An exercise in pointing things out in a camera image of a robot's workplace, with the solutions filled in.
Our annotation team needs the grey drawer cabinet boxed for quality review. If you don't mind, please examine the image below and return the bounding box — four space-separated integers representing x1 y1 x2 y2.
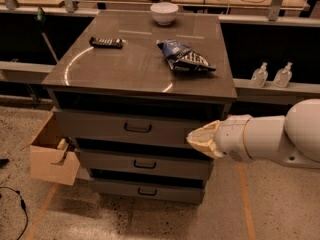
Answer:
43 11 237 190

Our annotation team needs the grey bottom drawer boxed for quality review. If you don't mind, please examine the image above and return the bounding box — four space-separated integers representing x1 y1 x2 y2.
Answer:
90 179 205 204

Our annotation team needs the grey middle drawer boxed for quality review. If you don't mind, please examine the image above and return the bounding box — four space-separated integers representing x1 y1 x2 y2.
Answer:
76 149 213 180

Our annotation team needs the clear sanitizer bottle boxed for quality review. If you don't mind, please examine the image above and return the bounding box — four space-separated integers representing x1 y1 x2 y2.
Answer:
250 62 268 88
273 62 292 88

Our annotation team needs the black floor cable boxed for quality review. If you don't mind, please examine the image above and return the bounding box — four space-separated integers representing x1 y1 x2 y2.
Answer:
0 185 30 240

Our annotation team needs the right clear sanitizer bottle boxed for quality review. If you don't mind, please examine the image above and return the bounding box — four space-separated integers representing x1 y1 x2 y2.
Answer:
273 62 292 88

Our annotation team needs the white ceramic bowl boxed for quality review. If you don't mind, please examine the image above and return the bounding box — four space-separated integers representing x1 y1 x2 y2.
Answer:
150 2 179 26

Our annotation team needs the black snack bar pack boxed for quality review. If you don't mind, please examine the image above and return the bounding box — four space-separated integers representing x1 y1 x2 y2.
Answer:
89 37 123 49

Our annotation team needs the grey drawer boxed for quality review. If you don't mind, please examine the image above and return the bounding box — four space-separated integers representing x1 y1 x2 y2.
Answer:
76 149 213 180
52 107 228 152
90 179 205 204

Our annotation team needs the left clear sanitizer bottle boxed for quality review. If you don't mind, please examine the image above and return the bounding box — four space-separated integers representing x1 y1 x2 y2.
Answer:
250 62 268 88

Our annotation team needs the green handled tool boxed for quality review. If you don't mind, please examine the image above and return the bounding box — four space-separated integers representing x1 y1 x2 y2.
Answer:
35 7 58 62

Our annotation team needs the cardboard box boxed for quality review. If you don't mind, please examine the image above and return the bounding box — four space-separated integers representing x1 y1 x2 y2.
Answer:
30 112 80 186

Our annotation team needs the grey top drawer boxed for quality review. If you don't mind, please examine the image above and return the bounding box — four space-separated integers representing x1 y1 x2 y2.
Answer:
52 107 228 152

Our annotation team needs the blue chip bag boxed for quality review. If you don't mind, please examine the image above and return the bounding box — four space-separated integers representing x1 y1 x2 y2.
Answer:
156 40 216 72

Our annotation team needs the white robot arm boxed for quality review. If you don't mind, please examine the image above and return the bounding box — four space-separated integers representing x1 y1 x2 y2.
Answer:
186 99 320 169

